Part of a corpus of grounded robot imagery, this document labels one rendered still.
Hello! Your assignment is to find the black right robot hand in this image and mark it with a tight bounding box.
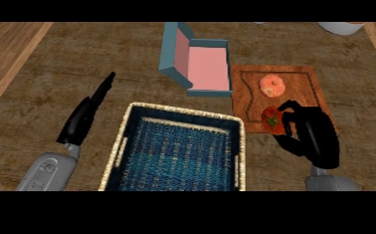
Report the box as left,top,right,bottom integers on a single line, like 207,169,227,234
271,100,341,170

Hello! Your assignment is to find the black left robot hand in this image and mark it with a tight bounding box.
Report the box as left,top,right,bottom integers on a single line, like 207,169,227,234
56,71,118,146

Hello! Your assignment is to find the brown wooden cutting board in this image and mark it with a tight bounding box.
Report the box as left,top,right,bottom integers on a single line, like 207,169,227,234
230,65,339,135

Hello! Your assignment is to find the pale grey round object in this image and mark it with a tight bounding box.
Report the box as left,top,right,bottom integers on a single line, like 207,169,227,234
316,22,367,36

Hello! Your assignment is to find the blue wicker basket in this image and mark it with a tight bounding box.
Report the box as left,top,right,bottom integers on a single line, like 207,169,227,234
97,102,248,192

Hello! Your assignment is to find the teal box with pink inside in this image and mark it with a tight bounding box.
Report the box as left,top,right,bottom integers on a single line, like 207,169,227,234
158,22,233,99

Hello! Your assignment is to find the red tomato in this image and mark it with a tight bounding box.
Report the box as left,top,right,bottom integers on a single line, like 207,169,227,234
260,106,288,136

